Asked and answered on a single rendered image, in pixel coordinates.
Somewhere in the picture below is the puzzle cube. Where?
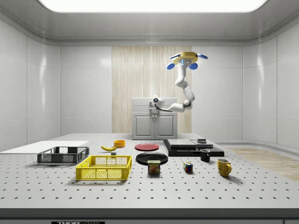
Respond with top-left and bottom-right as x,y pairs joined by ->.
183,161 -> 194,174

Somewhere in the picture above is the flat-sided can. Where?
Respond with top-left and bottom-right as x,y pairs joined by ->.
147,160 -> 161,175

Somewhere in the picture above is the black mug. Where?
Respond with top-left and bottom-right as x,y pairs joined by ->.
199,149 -> 211,162

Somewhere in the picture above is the black stove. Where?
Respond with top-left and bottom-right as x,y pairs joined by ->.
162,138 -> 225,157

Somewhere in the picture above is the white cabinet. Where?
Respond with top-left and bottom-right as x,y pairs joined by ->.
131,97 -> 178,140

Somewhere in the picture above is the yellow basket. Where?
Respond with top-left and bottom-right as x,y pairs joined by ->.
75,155 -> 133,182

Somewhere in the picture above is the drone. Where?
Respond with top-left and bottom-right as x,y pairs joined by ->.
166,51 -> 209,70

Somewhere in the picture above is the yellow mug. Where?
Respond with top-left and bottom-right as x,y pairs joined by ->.
216,158 -> 233,177

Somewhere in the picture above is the white board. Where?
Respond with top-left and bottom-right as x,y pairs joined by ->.
0,140 -> 90,154

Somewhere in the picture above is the black plate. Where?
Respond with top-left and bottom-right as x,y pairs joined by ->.
135,152 -> 169,166

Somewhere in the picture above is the dark grey basket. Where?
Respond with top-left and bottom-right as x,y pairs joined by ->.
37,146 -> 90,165

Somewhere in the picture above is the red plate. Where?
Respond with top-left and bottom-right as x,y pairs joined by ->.
135,143 -> 160,152

